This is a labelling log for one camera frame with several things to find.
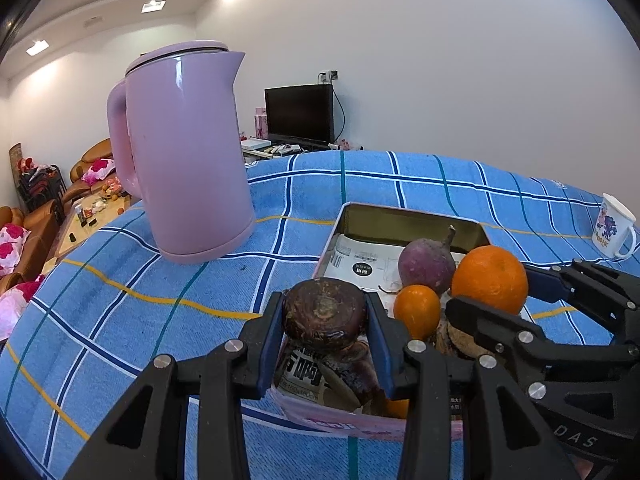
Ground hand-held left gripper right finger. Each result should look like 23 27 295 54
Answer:
364 291 576 480

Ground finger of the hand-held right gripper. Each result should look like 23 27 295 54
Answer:
522 258 640 341
444 296 640 427

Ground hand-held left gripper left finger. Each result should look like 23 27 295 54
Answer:
82 290 286 480

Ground dark brown wrinkled fruit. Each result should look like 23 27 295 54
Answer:
435 322 483 361

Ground large orange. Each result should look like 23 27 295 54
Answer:
451 245 530 316

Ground dark round fruit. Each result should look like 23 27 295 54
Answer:
281 277 369 353

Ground purple radish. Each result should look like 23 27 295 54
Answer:
397 225 458 297

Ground pink tin box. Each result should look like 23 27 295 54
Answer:
270 201 491 441

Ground white mug with blue print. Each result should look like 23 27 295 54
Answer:
591 192 639 261

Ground white printed paper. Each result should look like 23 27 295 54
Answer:
327 232 408 293

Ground blue plaid cloth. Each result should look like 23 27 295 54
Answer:
0 150 640 480

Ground low television cabinet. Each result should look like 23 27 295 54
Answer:
241 137 361 163

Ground wooden coffee table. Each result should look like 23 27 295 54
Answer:
52 187 133 266

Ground black television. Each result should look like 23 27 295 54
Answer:
264 84 335 147

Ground pink floral cushion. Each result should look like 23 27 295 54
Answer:
81 157 116 186
0 224 31 276
0 280 46 341

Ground brown leather armchair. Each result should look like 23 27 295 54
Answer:
69 137 121 196

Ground brown leather sofa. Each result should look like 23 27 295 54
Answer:
0 200 66 281

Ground stacked dark chairs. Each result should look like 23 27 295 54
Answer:
17 157 66 213

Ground black power cable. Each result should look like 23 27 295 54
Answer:
330 80 347 147

